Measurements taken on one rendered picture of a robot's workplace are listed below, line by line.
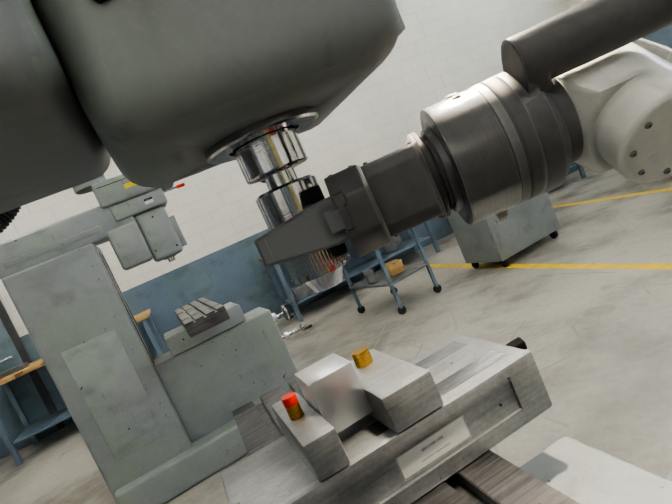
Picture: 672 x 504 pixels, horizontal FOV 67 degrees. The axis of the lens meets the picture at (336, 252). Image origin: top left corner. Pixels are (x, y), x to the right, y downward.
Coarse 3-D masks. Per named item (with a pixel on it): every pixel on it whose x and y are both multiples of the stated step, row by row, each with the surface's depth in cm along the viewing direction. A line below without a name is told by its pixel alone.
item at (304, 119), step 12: (300, 108) 33; (312, 108) 34; (264, 120) 32; (276, 120) 32; (288, 120) 32; (300, 120) 34; (312, 120) 36; (240, 132) 32; (252, 132) 32; (264, 132) 33; (216, 144) 33; (228, 144) 32; (240, 144) 33; (216, 156) 34; (228, 156) 36
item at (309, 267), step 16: (304, 192) 34; (320, 192) 36; (272, 208) 35; (288, 208) 34; (304, 208) 34; (272, 224) 35; (304, 256) 35; (320, 256) 35; (336, 256) 35; (288, 272) 36; (304, 272) 35; (320, 272) 35
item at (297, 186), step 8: (304, 176) 35; (312, 176) 35; (288, 184) 34; (296, 184) 34; (304, 184) 35; (312, 184) 35; (272, 192) 34; (280, 192) 34; (288, 192) 34; (296, 192) 34; (256, 200) 36; (264, 200) 35; (272, 200) 34; (280, 200) 34; (264, 208) 35
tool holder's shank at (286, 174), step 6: (282, 168) 35; (288, 168) 36; (270, 174) 35; (276, 174) 35; (282, 174) 35; (288, 174) 35; (294, 174) 36; (258, 180) 36; (264, 180) 37; (270, 180) 35; (276, 180) 35; (282, 180) 35; (288, 180) 35; (270, 186) 36; (276, 186) 35
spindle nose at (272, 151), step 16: (288, 128) 35; (256, 144) 34; (272, 144) 34; (288, 144) 34; (240, 160) 35; (256, 160) 34; (272, 160) 34; (288, 160) 34; (304, 160) 36; (256, 176) 34
